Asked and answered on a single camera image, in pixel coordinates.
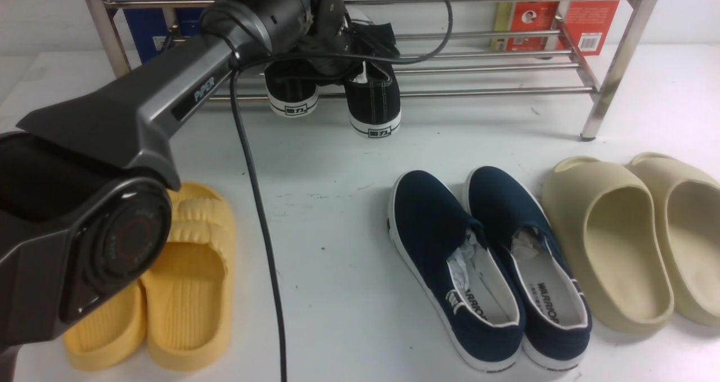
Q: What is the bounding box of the left beige slide sandal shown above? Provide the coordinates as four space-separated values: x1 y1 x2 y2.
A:
541 156 674 335

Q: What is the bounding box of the right beige slide sandal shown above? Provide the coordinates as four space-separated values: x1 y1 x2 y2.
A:
627 153 719 327

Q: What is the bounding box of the left yellow slipper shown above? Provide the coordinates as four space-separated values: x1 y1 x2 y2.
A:
62 280 147 372

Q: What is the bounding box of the right yellow slipper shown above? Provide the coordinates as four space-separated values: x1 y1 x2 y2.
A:
141 182 237 372

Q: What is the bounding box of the yellow slipper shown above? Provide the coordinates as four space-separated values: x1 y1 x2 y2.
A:
141 182 237 372
62 280 147 372

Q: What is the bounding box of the right navy slip-on shoe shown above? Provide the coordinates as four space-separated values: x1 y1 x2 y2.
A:
462 166 592 372

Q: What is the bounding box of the black canvas sneaker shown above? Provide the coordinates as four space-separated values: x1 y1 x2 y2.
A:
263 60 318 118
344 7 402 139

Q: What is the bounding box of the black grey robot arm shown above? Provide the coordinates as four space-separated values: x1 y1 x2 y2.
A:
2 0 399 367

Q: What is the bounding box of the left navy slip-on shoe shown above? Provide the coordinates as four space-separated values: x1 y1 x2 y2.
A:
386 170 525 374

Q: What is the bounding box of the stainless steel shoe rack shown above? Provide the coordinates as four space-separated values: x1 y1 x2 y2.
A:
85 0 658 141

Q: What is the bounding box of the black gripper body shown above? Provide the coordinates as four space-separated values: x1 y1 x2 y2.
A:
298 0 401 79

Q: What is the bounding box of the red box behind rack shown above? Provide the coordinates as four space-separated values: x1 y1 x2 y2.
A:
494 0 619 56

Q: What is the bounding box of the navy slip-on shoe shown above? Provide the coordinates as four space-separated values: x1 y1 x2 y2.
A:
386 170 525 374
462 166 592 372

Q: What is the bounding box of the beige slide sandal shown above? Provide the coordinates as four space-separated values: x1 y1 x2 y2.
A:
627 153 719 327
541 156 674 335

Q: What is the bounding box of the blue box behind rack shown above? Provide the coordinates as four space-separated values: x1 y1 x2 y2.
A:
124 0 214 62

